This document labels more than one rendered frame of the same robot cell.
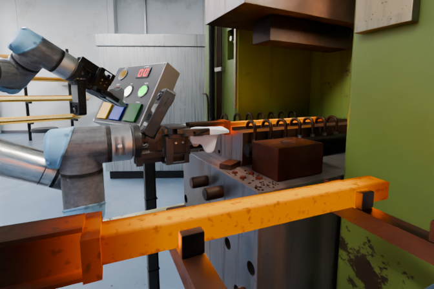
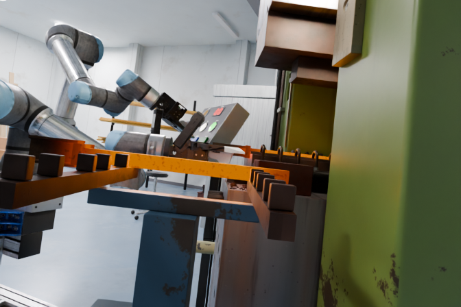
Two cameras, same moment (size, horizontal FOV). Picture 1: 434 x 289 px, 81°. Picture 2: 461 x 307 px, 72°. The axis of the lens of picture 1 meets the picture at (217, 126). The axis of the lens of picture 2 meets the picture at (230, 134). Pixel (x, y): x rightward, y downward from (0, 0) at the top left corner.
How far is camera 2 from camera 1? 39 cm
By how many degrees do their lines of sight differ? 27
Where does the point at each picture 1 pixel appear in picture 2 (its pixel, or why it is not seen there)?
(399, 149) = (349, 165)
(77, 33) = (207, 86)
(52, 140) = (111, 136)
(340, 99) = not seen: hidden behind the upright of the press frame
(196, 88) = not seen: hidden behind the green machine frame
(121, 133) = (156, 139)
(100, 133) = (141, 137)
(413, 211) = (351, 224)
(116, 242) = (90, 151)
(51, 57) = (140, 90)
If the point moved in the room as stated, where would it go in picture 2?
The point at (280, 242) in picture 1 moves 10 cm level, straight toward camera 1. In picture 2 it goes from (247, 243) to (214, 251)
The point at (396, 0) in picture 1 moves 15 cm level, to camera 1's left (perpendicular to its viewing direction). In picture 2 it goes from (346, 38) to (267, 41)
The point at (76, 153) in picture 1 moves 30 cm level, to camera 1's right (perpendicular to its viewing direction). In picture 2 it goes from (123, 147) to (228, 160)
